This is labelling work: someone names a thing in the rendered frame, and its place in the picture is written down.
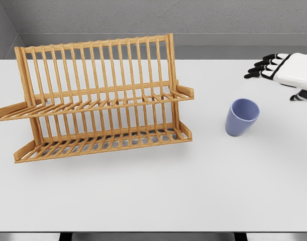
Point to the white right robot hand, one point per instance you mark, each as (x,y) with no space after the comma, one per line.
(296,71)

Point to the blue plastic cup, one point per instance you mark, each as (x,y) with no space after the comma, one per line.
(240,123)

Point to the wooden two-tier dish rack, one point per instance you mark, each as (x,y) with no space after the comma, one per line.
(98,105)

